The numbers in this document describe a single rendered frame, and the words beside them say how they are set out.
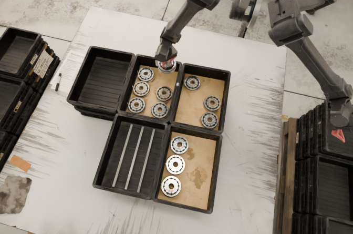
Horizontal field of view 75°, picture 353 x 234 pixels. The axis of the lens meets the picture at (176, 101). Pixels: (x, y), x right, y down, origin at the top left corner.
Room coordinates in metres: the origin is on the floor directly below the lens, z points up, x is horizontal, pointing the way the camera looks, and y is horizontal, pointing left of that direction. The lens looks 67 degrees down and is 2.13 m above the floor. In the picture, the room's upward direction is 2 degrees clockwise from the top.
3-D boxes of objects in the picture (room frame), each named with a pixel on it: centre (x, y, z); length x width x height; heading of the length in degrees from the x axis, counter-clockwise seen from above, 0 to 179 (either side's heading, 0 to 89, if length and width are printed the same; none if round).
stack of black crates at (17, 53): (1.06, 1.33, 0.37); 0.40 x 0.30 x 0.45; 167
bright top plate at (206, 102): (0.55, -0.22, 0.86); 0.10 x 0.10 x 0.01
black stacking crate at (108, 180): (0.22, 0.22, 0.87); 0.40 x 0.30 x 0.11; 170
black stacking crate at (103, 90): (0.66, 0.45, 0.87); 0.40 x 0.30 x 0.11; 170
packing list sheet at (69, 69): (0.82, 0.74, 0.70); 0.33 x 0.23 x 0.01; 168
